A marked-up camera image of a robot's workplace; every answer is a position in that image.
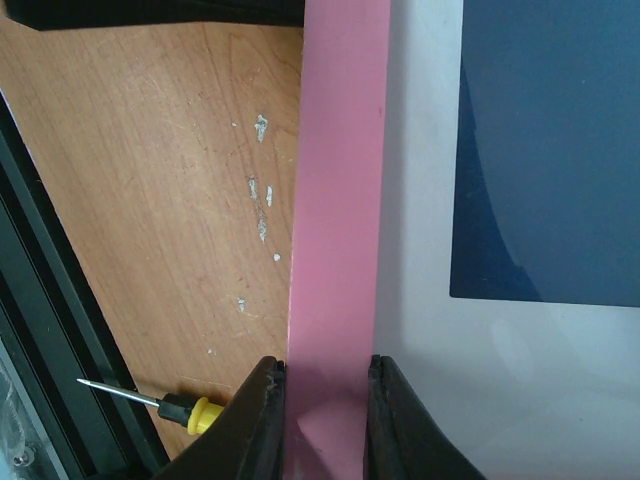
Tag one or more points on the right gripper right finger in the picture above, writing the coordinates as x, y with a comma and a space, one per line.
403, 441

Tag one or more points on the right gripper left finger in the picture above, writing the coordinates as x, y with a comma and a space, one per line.
246, 441

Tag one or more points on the yellow handled screwdriver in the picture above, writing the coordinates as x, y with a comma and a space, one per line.
195, 415

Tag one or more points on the sunset photo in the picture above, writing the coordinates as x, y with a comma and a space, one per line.
546, 204

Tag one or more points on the pink picture frame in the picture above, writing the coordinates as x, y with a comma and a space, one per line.
523, 389

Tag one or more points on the black aluminium rail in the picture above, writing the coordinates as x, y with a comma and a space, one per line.
54, 341

